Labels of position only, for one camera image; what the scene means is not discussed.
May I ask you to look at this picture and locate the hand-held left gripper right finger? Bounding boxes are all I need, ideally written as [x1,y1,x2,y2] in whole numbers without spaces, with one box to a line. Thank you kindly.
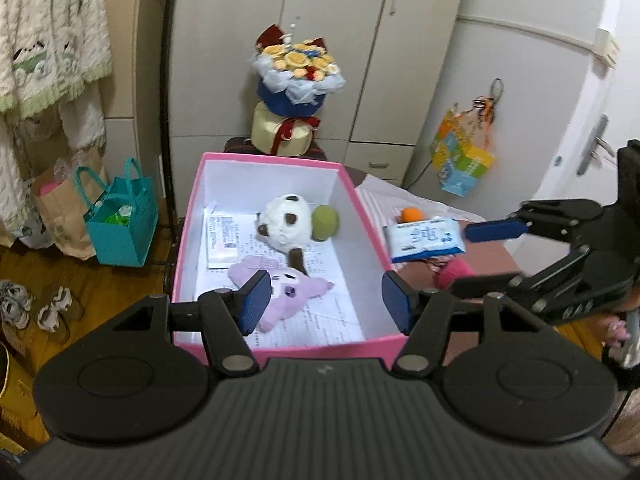
[381,270,555,378]

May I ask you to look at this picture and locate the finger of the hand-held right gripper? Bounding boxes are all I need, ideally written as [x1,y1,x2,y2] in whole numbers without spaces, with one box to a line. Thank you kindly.
[464,198,607,244]
[449,246,596,308]

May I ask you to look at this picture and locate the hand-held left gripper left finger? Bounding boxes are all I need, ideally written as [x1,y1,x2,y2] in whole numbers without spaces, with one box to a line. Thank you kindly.
[111,269,262,379]

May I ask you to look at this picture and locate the bright pink soft toy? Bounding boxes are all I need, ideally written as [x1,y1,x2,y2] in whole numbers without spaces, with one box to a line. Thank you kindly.
[432,256,474,292]

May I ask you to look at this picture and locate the purple plush toy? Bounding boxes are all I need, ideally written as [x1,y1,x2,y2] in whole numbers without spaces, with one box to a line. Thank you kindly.
[227,255,336,332]

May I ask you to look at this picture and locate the blue white wet wipes pack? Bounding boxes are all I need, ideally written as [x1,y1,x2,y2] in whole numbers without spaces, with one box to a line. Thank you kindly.
[383,216,467,264]

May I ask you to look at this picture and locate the small white tissue packet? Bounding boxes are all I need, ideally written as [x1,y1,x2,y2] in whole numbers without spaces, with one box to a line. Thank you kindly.
[204,212,241,269]

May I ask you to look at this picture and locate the pink cardboard box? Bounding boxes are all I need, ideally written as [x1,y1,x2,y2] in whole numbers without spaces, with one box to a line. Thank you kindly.
[170,151,409,367]

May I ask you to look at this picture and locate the white panda plush toy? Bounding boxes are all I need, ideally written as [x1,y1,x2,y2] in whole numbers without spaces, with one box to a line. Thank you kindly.
[253,194,317,277]

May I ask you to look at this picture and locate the green ball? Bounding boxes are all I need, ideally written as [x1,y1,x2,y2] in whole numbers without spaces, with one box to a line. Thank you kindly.
[311,204,341,242]

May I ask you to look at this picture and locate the person's right hand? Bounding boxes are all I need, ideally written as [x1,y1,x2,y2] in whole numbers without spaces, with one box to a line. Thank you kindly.
[601,306,640,370]

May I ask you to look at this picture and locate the printed paper sheet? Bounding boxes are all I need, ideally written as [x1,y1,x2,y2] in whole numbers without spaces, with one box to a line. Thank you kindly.
[205,212,364,347]

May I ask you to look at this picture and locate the colourful gift bag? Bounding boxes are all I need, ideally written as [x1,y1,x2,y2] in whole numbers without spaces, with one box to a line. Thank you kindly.
[430,104,496,197]

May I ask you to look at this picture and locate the white door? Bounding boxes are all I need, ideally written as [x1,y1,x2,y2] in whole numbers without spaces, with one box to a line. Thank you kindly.
[525,0,640,221]

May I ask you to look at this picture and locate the teal handbag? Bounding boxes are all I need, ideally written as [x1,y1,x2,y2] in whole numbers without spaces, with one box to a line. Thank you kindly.
[74,156,160,268]

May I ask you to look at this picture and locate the dark case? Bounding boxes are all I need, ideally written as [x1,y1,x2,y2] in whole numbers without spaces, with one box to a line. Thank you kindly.
[223,136,327,162]

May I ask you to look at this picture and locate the cream bundle with red ribbon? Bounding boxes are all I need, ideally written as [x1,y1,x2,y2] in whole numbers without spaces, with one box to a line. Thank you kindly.
[250,101,321,157]

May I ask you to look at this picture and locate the grey wardrobe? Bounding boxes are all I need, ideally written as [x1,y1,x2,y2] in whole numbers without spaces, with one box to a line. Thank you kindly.
[165,0,474,187]

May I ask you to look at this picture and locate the brown paper bag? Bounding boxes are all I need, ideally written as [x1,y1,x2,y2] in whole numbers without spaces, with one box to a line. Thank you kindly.
[29,147,109,262]

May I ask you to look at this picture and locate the yellow flower bouquet blue wrap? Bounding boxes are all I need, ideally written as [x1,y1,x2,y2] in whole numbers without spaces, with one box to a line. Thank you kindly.
[250,24,347,116]

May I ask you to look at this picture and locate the black clothes rack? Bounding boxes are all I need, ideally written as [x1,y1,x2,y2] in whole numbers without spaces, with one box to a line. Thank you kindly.
[156,0,182,222]

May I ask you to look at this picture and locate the fluffy white pajama pants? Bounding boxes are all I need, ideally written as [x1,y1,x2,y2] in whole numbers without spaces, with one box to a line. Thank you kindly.
[0,77,109,249]

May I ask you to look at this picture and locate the tall cardboard box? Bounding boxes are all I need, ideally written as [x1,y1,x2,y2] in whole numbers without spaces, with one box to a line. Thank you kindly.
[101,0,174,122]

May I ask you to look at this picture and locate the fluffy white pajama top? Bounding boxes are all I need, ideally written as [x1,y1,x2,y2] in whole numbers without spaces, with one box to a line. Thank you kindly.
[0,0,114,117]

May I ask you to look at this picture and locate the silver door handle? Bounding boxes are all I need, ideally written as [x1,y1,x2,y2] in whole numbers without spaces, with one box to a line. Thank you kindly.
[577,114,617,177]

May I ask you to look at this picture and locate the orange black hanging cords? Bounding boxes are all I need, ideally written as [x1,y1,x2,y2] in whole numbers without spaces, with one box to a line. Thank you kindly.
[470,78,505,127]

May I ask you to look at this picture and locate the wall light switch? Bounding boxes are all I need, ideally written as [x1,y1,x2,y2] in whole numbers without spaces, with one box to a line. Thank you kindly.
[592,29,621,67]

